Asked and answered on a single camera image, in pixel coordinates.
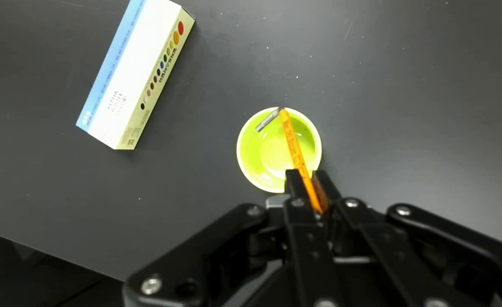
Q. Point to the thin orange pen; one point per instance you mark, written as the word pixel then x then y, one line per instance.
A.
pixel 294 151

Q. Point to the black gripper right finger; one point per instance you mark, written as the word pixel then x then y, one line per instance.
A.
pixel 386 257

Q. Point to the white blue rectangular box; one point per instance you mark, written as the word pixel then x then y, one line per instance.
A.
pixel 132 78

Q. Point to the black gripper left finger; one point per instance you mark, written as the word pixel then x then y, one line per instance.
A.
pixel 306 257

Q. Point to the yellow green mug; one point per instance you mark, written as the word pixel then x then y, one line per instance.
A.
pixel 268 156

